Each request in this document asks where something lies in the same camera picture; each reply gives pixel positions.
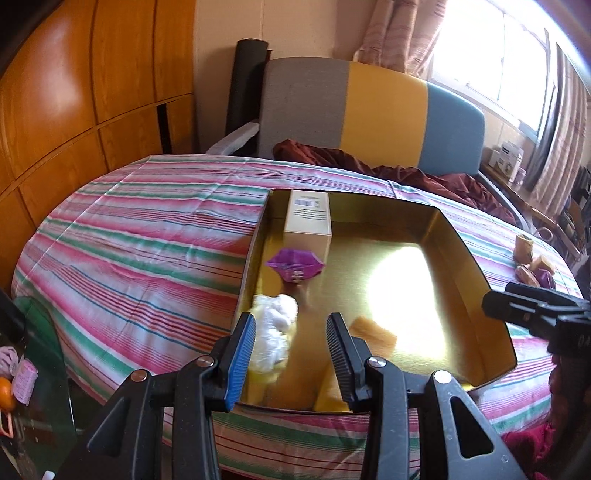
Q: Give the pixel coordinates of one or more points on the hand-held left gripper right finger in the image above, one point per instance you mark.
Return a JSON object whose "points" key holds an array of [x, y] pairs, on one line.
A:
{"points": [[338, 353]]}

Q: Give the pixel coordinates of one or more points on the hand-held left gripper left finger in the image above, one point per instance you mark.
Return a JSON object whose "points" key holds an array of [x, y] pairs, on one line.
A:
{"points": [[242, 351]]}

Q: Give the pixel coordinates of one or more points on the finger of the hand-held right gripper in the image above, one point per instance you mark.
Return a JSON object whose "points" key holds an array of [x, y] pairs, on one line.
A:
{"points": [[521, 302]]}

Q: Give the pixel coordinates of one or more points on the white plastic bag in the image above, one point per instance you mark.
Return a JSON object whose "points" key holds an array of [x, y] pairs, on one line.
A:
{"points": [[273, 330]]}

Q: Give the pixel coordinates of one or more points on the yellow towel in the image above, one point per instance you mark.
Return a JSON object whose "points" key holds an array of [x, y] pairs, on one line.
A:
{"points": [[525, 248]]}

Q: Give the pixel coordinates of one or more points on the gold rectangular tray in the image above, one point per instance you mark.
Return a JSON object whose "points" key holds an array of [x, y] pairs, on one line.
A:
{"points": [[415, 295]]}

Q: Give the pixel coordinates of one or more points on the round pink packet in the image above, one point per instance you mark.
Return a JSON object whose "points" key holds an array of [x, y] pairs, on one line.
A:
{"points": [[526, 274]]}

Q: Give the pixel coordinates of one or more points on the small purple packet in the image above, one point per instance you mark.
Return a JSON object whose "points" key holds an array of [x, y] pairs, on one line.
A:
{"points": [[545, 278]]}

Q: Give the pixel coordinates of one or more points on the purple snack packet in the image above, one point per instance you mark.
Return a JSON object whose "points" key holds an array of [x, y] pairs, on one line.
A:
{"points": [[295, 264]]}

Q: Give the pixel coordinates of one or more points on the person's red clothing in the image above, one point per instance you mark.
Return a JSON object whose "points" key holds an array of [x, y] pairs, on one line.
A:
{"points": [[535, 438]]}

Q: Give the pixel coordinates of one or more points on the beige carton box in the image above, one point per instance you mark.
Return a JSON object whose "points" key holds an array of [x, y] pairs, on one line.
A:
{"points": [[308, 217]]}

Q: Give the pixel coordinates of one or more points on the striped bedsheet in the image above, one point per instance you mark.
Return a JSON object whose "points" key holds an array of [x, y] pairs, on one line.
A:
{"points": [[138, 258]]}

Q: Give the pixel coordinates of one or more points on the white box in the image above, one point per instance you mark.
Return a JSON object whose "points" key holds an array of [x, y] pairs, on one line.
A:
{"points": [[505, 157]]}

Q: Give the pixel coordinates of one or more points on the maroon blanket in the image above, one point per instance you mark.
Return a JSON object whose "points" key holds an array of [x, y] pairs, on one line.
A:
{"points": [[415, 177]]}

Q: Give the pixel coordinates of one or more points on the striped curtain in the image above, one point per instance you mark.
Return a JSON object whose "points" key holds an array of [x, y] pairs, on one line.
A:
{"points": [[561, 129]]}

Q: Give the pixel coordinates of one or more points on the glass side table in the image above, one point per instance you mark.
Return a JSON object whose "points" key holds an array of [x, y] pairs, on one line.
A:
{"points": [[41, 406]]}

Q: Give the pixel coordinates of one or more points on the pink plastic packet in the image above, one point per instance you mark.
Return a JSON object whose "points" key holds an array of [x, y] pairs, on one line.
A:
{"points": [[24, 382]]}

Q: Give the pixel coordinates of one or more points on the orange fruit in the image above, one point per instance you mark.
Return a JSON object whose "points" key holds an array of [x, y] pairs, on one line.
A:
{"points": [[5, 393]]}

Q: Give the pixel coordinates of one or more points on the grey yellow blue sofa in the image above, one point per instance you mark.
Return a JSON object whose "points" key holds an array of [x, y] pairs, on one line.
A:
{"points": [[369, 110]]}

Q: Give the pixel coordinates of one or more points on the window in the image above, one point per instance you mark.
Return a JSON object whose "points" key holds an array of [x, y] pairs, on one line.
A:
{"points": [[498, 50]]}

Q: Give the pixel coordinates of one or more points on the wooden wardrobe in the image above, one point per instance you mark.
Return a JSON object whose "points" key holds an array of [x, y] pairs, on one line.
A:
{"points": [[83, 101]]}

